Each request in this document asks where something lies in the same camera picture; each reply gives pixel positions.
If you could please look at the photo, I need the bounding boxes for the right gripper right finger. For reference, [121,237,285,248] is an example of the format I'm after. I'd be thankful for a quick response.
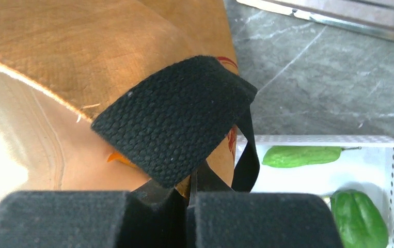
[187,163,342,247]

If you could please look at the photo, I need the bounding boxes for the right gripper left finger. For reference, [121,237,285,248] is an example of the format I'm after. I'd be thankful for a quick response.
[0,180,186,247]

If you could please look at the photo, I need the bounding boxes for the yellow snack packet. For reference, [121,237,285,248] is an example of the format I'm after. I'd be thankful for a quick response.
[107,151,137,168]

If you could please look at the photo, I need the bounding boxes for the tan grocery bag black straps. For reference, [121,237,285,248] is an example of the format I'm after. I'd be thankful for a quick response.
[0,0,261,199]

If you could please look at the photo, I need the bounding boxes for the green bitter gourd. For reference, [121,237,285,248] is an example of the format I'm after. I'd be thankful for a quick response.
[262,146,361,168]

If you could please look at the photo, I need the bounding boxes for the green bell pepper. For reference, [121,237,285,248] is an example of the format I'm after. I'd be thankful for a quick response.
[330,190,389,248]

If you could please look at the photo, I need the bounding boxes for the white plastic basket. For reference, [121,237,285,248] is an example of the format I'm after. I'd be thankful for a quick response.
[253,135,394,247]

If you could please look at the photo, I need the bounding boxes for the silver metal tray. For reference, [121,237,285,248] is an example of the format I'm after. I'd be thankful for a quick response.
[241,0,394,41]

